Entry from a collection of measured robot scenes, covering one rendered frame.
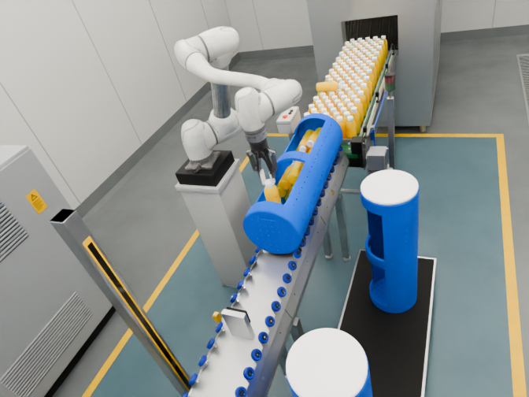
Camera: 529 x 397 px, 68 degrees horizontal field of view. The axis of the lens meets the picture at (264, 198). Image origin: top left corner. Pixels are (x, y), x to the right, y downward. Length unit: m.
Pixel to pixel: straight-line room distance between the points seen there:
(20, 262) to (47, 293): 0.29
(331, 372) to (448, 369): 1.29
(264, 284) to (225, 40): 1.16
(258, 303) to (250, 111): 0.83
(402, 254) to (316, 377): 1.00
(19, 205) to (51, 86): 1.98
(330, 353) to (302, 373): 0.12
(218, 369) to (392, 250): 1.08
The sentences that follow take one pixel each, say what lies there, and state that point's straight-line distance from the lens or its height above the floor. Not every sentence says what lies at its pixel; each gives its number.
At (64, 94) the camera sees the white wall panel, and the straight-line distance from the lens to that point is 4.58.
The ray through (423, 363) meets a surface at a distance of 2.48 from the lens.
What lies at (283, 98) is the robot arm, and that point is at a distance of 1.59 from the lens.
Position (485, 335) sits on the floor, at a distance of 2.80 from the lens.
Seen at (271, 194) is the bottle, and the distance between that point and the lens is 1.77.
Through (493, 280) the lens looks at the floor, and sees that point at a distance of 3.07.
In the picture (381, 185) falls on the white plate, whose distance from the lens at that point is 2.09.
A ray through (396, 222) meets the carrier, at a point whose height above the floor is 0.91.
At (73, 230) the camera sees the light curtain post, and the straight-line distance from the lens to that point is 1.34.
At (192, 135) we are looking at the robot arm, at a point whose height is 1.31.
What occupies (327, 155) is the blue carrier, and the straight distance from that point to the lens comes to 2.17.
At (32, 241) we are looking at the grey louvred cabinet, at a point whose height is 0.97.
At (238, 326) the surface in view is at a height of 1.01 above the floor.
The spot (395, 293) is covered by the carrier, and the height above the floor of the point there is 0.35.
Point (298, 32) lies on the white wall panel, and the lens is 6.98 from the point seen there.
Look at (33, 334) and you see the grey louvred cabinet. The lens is 2.99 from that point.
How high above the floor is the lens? 2.33
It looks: 37 degrees down
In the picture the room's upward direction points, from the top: 16 degrees counter-clockwise
